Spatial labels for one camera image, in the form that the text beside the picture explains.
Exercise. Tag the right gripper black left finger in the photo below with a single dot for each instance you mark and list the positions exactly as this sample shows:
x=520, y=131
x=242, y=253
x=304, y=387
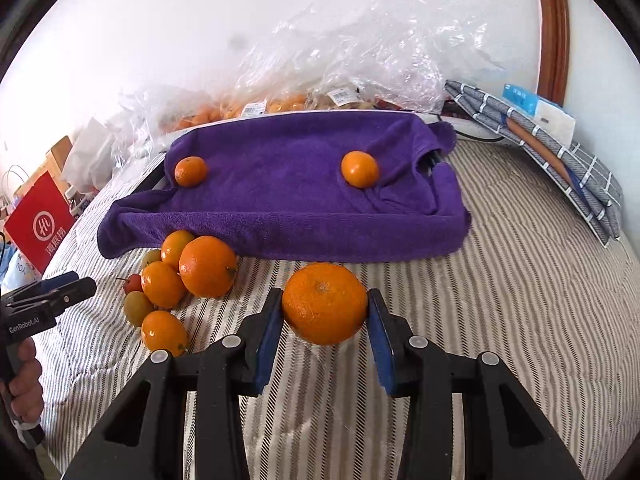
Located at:
x=140, y=434

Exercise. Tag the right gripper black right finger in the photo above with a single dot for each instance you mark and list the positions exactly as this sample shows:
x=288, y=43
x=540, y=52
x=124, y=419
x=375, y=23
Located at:
x=506, y=435

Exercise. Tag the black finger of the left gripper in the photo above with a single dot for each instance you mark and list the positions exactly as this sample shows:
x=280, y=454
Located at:
x=58, y=300
x=40, y=288

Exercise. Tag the large round orange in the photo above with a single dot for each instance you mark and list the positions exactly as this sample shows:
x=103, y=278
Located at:
x=324, y=303

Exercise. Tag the small oval orange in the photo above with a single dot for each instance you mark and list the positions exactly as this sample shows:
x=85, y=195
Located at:
x=359, y=169

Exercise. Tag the left hand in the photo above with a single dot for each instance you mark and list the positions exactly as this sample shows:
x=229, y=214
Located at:
x=27, y=402

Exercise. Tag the red paper bag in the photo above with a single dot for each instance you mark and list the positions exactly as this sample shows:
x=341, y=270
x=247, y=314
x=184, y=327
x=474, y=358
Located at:
x=40, y=222

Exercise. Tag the red small fruit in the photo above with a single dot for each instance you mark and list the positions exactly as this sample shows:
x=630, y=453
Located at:
x=131, y=284

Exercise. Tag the green kiwi fruit front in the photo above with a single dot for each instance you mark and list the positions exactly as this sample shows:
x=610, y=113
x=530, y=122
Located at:
x=137, y=307

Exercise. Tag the green kiwi fruit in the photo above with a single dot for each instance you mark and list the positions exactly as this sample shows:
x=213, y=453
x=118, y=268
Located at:
x=150, y=257
x=137, y=307

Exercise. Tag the green kiwi fruit back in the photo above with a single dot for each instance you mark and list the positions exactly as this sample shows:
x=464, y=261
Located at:
x=150, y=257

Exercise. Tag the mid pile orange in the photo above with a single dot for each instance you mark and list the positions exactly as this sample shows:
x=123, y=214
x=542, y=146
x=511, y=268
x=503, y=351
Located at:
x=162, y=285

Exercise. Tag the front orange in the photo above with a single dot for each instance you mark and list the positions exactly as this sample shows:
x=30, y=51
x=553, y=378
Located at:
x=160, y=330

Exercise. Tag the orange behind pile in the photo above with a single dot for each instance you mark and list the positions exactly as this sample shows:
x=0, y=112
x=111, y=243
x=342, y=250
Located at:
x=173, y=245

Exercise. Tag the white plastic bag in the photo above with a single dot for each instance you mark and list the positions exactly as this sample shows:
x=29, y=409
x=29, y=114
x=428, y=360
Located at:
x=89, y=166

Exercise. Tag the striped bed quilt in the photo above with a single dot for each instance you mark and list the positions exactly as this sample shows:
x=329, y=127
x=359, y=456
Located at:
x=530, y=283

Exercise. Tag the big orange by towel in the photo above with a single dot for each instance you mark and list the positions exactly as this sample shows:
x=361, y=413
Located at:
x=208, y=267

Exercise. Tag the purple towel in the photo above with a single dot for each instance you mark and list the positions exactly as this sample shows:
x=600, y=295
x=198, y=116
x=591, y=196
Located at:
x=274, y=190

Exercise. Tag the grey checked folded cloth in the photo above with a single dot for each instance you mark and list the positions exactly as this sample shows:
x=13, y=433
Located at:
x=591, y=188

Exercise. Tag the blue white box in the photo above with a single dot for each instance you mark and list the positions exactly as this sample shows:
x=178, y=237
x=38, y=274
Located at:
x=550, y=116

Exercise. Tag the clear plastic bags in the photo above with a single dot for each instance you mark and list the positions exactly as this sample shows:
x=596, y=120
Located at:
x=336, y=54

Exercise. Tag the wooden door frame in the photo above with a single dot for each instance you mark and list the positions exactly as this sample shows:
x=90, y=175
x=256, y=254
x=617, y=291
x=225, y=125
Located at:
x=554, y=50

